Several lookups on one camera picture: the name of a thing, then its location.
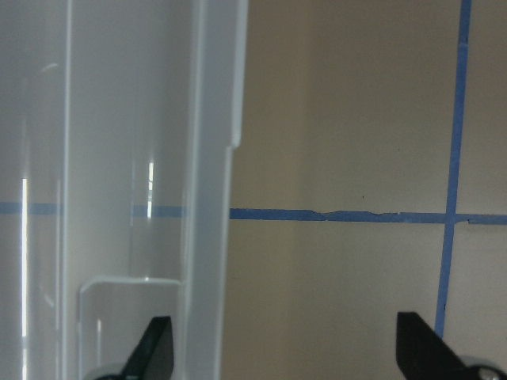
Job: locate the clear plastic box lid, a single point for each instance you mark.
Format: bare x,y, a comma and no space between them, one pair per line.
119,120

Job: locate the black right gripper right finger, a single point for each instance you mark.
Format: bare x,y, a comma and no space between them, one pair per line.
421,354

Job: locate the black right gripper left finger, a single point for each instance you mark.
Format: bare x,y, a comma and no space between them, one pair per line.
153,357

